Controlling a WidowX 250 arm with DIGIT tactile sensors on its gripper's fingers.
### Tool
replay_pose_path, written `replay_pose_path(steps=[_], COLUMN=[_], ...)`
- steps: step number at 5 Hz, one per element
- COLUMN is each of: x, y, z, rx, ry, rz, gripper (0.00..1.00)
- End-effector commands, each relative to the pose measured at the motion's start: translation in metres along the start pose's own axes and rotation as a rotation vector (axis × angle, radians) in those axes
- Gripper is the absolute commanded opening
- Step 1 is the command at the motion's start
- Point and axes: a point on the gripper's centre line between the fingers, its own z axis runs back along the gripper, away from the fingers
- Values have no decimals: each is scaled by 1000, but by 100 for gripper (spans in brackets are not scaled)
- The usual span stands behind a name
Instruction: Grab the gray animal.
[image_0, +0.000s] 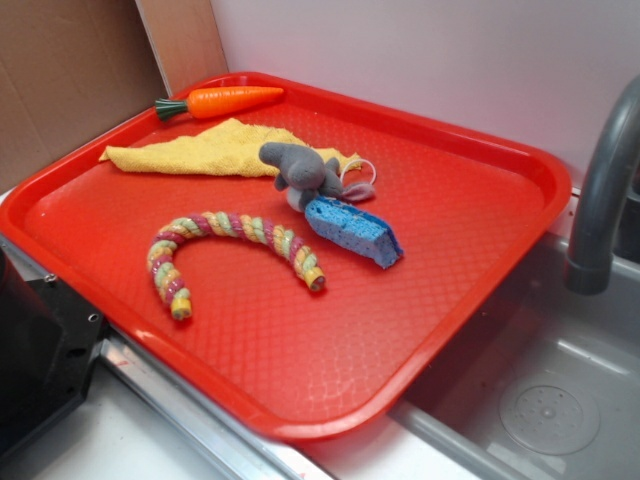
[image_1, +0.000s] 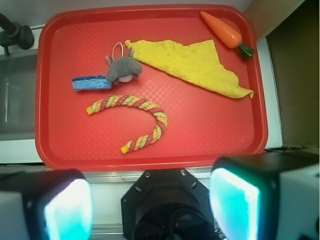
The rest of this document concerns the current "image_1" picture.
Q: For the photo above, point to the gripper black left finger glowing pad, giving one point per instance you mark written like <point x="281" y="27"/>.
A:
<point x="46" y="205"/>

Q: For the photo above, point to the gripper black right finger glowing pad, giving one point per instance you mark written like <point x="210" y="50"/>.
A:
<point x="267" y="196"/>

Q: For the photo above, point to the gray plush animal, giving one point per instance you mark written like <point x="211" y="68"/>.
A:
<point x="123" y="69"/>

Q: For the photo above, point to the blue sponge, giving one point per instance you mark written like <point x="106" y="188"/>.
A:
<point x="87" y="83"/>

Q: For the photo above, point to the red plastic tray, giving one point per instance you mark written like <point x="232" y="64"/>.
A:
<point x="202" y="125"/>

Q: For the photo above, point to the metal sink basin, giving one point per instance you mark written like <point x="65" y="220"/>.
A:
<point x="18" y="95"/>

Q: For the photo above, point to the yellow cloth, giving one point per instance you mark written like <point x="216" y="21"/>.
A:
<point x="197" y="64"/>

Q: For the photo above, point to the orange toy carrot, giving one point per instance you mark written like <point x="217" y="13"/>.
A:
<point x="228" y="35"/>

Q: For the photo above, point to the dark sink faucet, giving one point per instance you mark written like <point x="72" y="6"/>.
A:
<point x="15" y="34"/>

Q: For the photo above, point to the multicolour twisted rope toy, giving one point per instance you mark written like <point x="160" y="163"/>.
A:
<point x="139" y="103"/>

